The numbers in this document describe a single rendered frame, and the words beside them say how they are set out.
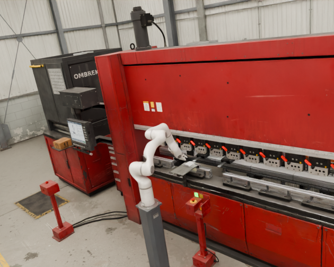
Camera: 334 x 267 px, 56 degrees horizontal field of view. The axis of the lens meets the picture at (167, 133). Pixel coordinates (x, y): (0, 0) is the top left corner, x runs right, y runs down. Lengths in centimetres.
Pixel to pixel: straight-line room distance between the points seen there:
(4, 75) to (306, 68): 816
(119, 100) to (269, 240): 226
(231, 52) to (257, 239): 185
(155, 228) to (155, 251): 24
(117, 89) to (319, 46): 226
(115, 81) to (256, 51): 176
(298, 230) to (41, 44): 848
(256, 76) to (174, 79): 93
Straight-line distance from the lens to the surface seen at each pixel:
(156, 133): 293
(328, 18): 685
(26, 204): 593
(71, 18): 1041
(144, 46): 370
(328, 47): 257
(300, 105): 274
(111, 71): 377
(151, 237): 304
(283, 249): 334
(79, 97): 372
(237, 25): 780
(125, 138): 396
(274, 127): 288
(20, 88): 971
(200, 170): 355
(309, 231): 309
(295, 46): 264
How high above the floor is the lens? 251
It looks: 19 degrees down
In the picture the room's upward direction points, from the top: 8 degrees counter-clockwise
